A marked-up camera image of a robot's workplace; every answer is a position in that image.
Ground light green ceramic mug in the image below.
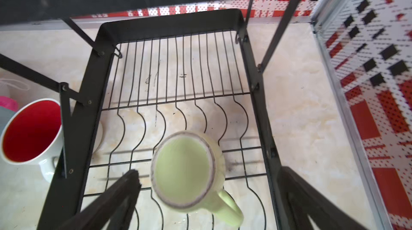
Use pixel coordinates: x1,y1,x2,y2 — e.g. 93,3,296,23
150,131,244,228

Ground pink plush yellow glasses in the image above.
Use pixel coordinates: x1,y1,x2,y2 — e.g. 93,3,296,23
0,96,19,112

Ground teal translucent plastic cup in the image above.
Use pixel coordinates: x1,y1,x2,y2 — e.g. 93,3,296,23
0,107,16,134

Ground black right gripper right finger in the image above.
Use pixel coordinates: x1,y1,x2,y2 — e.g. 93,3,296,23
277,166,365,230

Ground white mug red inside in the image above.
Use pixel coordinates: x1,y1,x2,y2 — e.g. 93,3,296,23
0,97,104,184

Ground black wire dish rack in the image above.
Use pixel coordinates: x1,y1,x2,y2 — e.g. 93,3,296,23
0,0,392,230

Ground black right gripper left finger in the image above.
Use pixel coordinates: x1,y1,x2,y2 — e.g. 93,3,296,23
59,169,142,230

